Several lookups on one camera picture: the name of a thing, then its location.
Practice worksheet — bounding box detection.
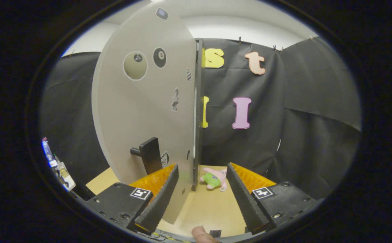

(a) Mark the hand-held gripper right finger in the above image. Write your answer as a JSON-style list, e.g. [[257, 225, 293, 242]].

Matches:
[[226, 162, 325, 236]]

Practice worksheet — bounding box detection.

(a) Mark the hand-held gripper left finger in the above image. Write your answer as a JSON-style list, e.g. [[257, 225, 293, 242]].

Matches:
[[85, 164, 179, 236]]

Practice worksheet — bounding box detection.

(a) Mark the black cabinet door handle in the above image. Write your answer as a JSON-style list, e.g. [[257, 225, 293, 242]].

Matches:
[[130, 137, 163, 175]]

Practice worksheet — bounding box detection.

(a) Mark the dark grey shoe cabinet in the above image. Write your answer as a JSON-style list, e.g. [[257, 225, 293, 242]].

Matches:
[[192, 39, 204, 192]]

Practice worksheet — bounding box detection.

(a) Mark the light grey shoe cabinet door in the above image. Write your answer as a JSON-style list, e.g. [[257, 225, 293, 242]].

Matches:
[[91, 2, 198, 225]]

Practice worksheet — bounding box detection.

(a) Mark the pink and green plush toy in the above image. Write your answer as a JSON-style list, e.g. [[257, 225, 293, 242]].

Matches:
[[199, 167, 228, 192]]

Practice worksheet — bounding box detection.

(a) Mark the black backdrop cloth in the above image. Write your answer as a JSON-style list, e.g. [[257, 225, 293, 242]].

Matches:
[[40, 37, 362, 199]]

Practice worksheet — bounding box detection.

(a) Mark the blue and white clutter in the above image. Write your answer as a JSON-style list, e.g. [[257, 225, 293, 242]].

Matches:
[[41, 137, 77, 192]]

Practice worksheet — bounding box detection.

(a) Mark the row of black cloth clips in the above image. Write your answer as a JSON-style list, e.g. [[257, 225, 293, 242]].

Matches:
[[238, 36, 314, 52]]

